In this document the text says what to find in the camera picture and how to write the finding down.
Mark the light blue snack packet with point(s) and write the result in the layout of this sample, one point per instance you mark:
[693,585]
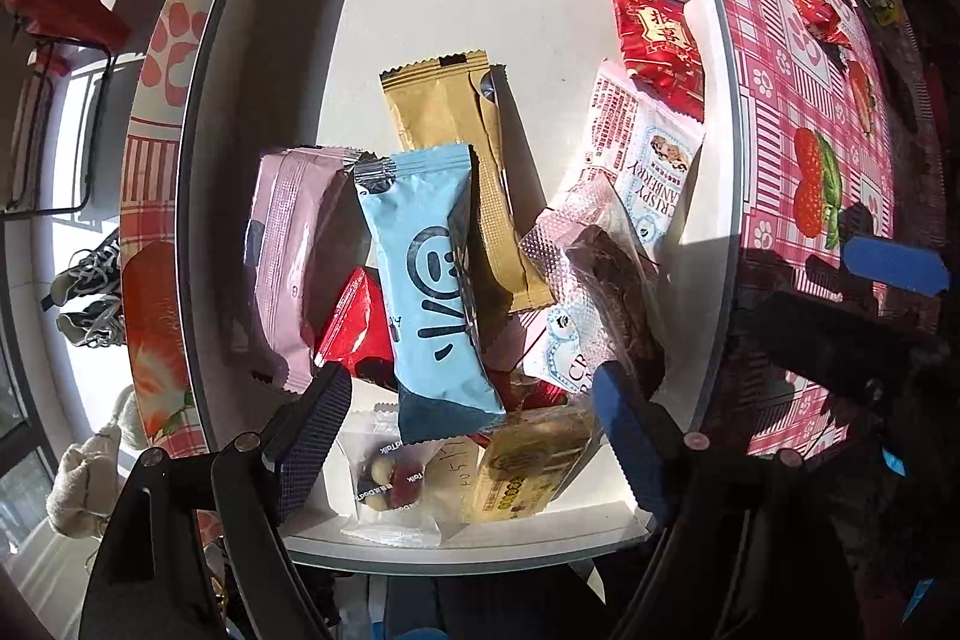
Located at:
[431,280]

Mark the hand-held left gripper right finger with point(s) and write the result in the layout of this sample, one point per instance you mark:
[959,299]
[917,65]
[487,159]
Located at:
[630,445]

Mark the white cardboard box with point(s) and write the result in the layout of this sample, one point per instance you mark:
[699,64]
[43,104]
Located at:
[450,10]

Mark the beige plush toy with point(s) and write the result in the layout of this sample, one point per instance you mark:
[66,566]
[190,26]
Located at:
[82,475]

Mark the glossy red snack packet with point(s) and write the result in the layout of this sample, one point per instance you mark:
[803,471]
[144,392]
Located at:
[352,329]

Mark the strawberry print checked tablecloth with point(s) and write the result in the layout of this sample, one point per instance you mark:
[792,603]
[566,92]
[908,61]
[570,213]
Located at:
[787,85]

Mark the dark red wrapped snack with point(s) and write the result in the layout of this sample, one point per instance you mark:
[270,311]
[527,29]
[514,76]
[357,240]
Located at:
[819,18]

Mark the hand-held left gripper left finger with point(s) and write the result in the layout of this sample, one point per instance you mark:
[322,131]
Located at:
[315,437]

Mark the clear packet brown snack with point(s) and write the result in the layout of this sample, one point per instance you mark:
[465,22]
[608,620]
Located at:
[607,280]

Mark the black and white sneaker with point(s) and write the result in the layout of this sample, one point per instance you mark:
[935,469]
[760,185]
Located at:
[94,321]
[90,269]

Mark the white blue-lace packet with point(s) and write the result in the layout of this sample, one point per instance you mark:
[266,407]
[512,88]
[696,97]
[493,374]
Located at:
[559,351]

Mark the pale pink snack packet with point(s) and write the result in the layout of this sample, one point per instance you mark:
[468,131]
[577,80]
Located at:
[281,257]

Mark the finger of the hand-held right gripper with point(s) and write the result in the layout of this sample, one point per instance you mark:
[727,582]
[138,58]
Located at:
[825,347]
[892,261]

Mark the white snack packet cookie picture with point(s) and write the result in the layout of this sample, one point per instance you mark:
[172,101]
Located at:
[645,160]

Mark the clear packet mixed nuts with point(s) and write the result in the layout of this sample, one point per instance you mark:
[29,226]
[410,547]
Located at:
[390,482]

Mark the red snack packet gold label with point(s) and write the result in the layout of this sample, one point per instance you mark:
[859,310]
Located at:
[658,44]

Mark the yellow biscuit packet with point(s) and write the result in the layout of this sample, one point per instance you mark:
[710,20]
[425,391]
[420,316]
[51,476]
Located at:
[525,467]

